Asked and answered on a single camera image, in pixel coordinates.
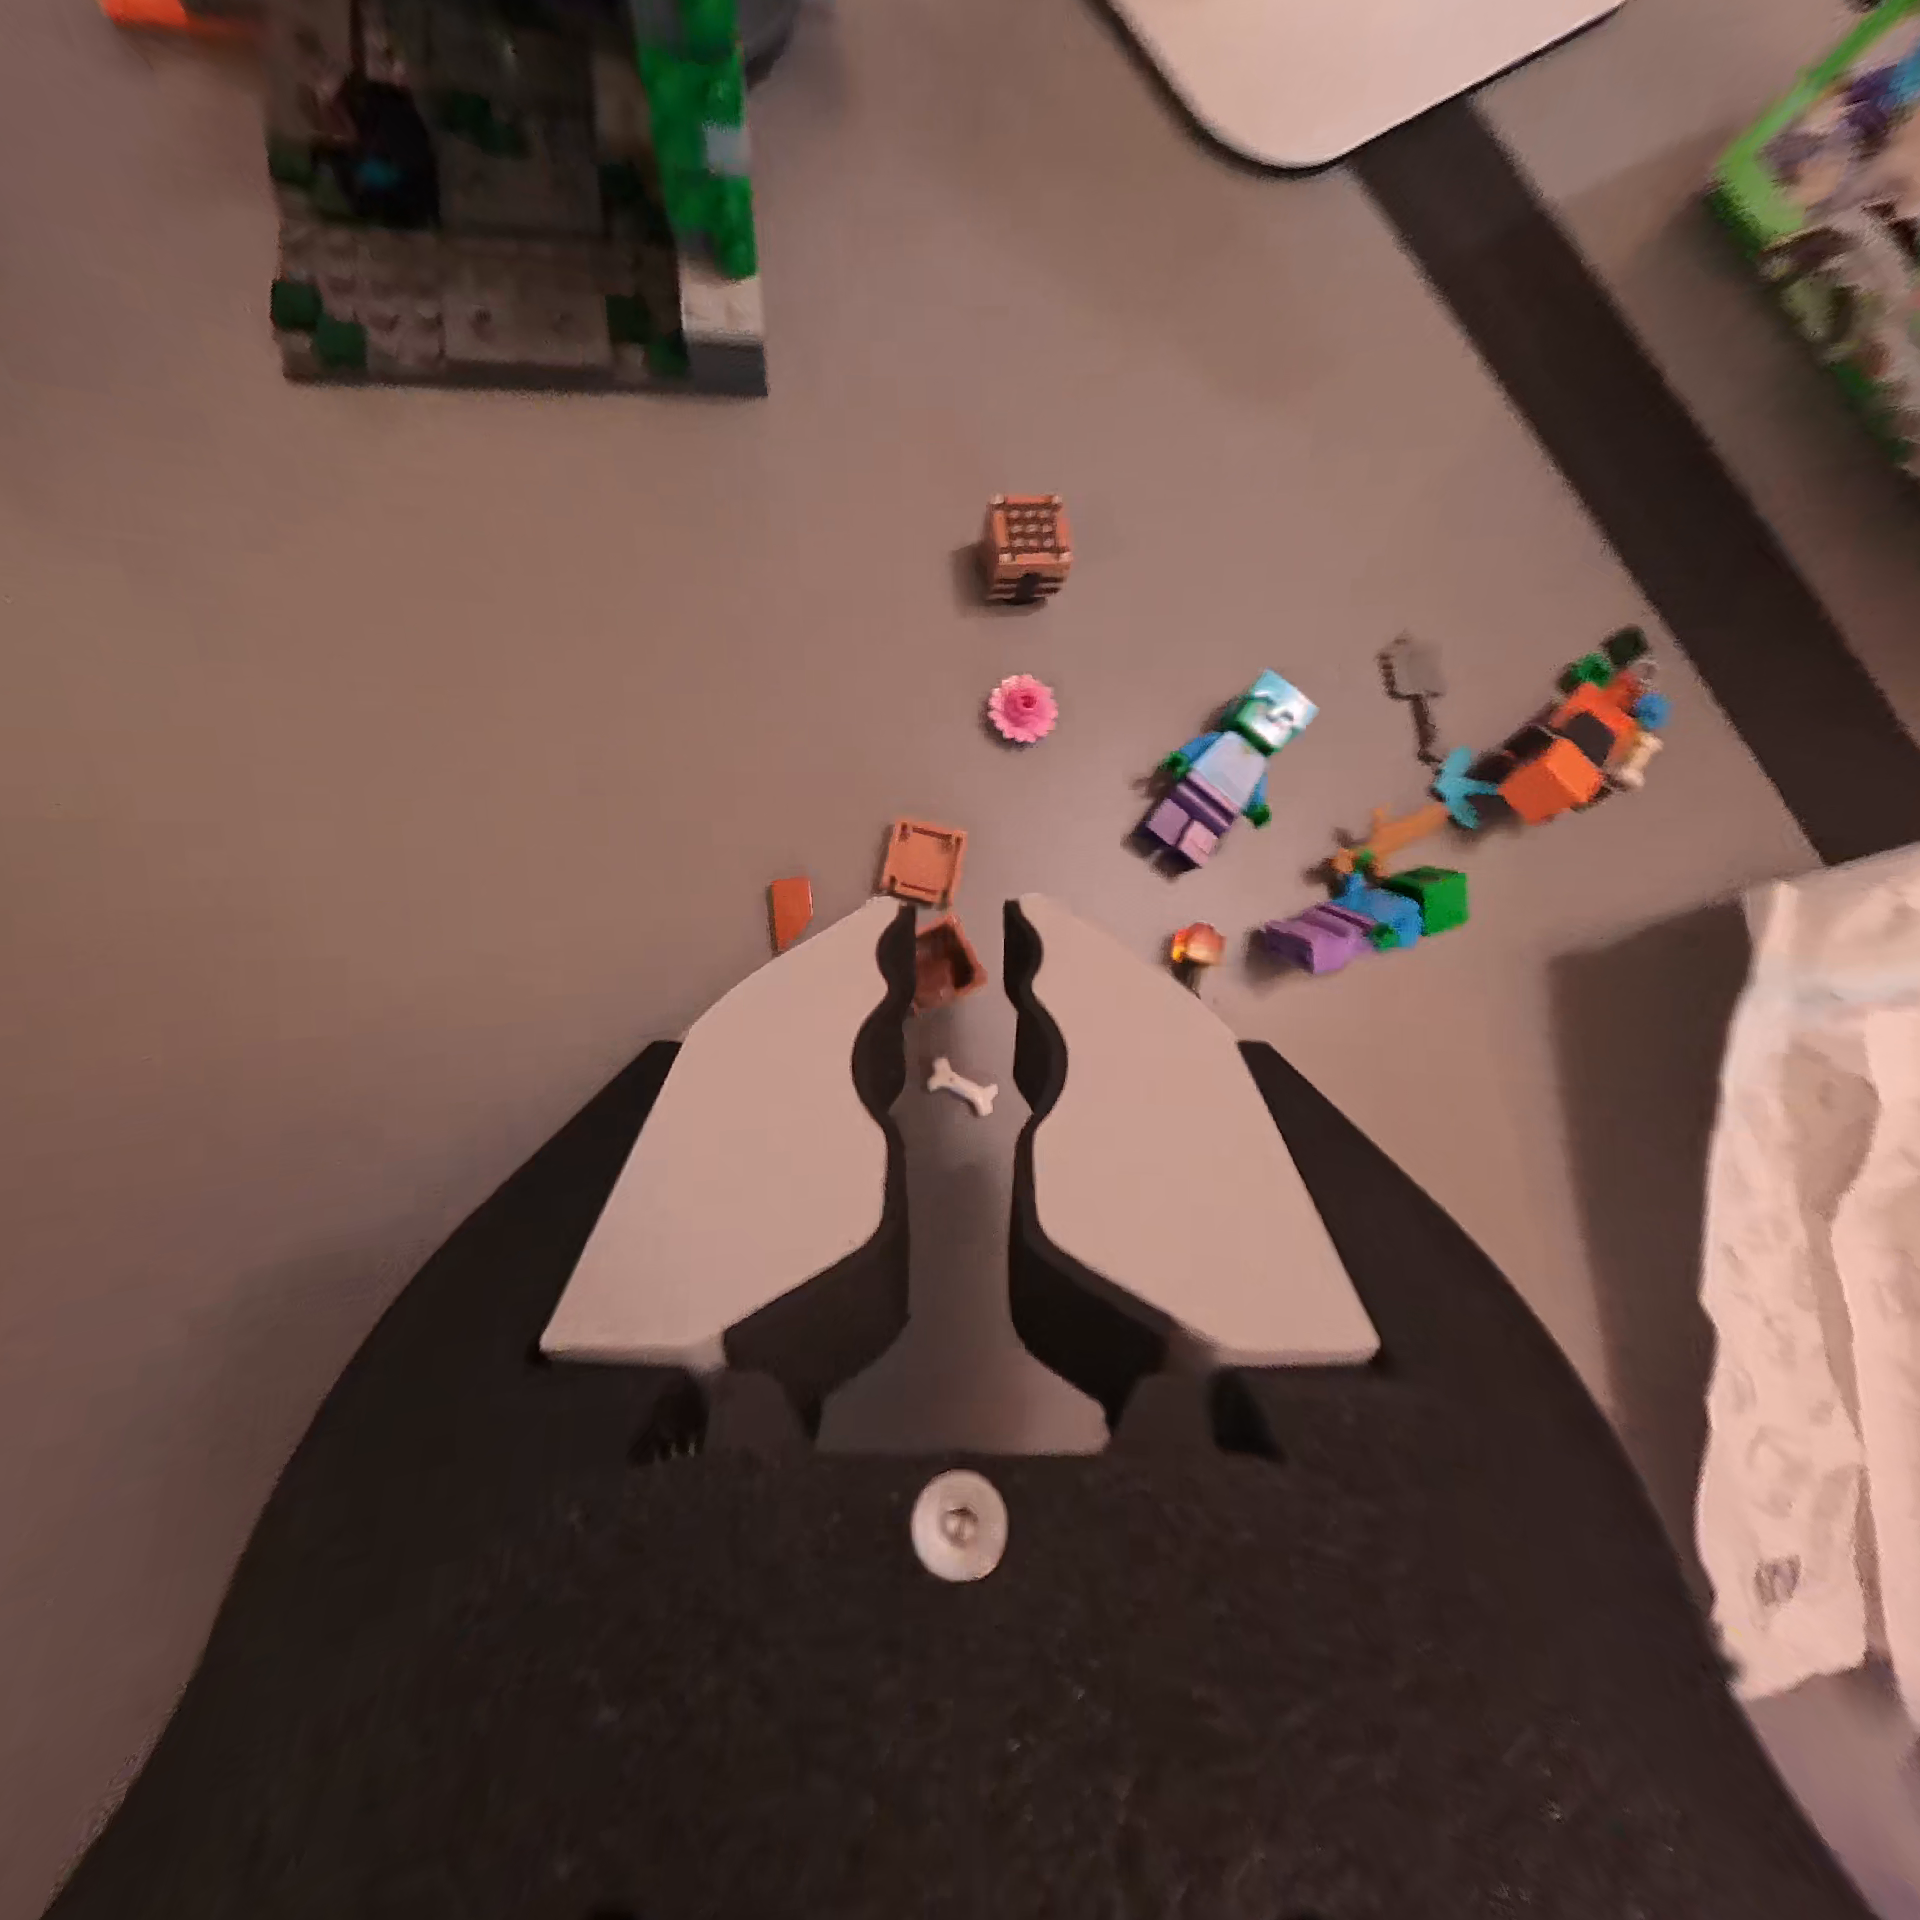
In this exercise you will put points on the orange toy sword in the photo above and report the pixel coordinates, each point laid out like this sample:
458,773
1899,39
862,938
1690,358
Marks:
1386,832

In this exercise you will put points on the teal headed toy figure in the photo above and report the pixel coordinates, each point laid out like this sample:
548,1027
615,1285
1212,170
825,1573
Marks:
1223,773

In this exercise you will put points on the brown toy cube block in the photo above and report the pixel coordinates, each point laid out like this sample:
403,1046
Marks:
1028,552

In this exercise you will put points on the dark toy shovel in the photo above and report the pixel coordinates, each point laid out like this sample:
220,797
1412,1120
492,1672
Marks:
1414,698

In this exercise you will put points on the orange toy brick plate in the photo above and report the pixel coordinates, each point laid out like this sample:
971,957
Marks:
165,12

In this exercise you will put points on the white toy bone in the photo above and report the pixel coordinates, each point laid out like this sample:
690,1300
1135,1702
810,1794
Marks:
960,1086
1638,755

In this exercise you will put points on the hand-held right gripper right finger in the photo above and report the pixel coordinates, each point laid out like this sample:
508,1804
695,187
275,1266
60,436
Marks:
1185,1202

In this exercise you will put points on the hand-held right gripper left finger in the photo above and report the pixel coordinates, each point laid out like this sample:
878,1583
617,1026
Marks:
736,1202

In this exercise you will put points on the green toy box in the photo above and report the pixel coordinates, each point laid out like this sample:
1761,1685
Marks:
1831,225

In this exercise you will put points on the teal toy pickaxe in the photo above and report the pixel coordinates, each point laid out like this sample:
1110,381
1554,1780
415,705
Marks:
1462,789

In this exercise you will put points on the small orange mushroom piece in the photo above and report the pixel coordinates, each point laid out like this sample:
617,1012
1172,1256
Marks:
1197,948

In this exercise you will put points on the toy brick tower model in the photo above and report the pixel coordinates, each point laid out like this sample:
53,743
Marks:
494,225

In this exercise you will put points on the grey desk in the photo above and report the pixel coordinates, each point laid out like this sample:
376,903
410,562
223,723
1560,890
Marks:
451,751

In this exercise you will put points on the orange toy figure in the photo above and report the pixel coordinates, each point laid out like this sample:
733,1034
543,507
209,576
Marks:
1560,758

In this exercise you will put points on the colourful toy plates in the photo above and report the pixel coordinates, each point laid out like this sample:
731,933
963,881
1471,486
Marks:
1358,923

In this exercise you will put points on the white paper pile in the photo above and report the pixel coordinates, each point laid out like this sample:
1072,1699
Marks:
1814,1276

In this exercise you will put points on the pink toy flower piece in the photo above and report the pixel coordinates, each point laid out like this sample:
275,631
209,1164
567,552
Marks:
1022,707

